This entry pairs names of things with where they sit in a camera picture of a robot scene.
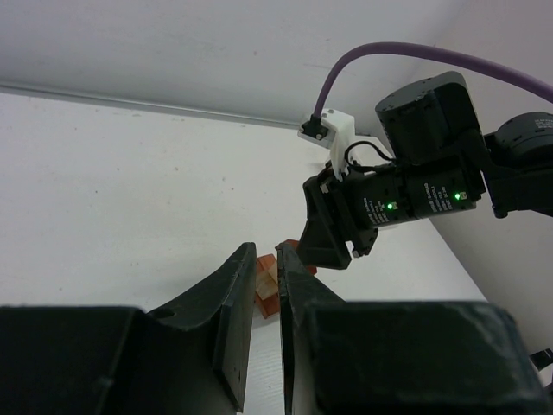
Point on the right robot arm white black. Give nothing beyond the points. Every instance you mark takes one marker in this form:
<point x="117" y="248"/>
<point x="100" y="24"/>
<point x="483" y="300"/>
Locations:
<point x="441" y="163"/>

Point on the light wood rectangular block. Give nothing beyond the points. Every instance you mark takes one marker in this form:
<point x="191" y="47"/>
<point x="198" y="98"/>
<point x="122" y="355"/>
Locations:
<point x="266" y="284"/>

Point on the red-brown rectangular block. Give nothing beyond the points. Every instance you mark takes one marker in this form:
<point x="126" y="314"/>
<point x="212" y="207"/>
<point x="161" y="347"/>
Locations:
<point x="270" y="306"/>

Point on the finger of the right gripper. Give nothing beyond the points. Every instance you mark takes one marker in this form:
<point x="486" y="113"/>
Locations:
<point x="322" y="246"/>

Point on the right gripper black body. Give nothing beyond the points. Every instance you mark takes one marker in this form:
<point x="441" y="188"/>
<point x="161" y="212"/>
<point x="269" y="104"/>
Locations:
<point x="325" y="199"/>

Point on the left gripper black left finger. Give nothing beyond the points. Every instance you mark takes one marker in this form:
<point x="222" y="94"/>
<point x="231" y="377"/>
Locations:
<point x="188" y="356"/>

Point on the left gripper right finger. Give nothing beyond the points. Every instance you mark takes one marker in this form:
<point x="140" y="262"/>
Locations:
<point x="414" y="357"/>

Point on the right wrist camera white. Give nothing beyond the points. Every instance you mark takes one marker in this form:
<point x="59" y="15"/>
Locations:
<point x="332" y="130"/>

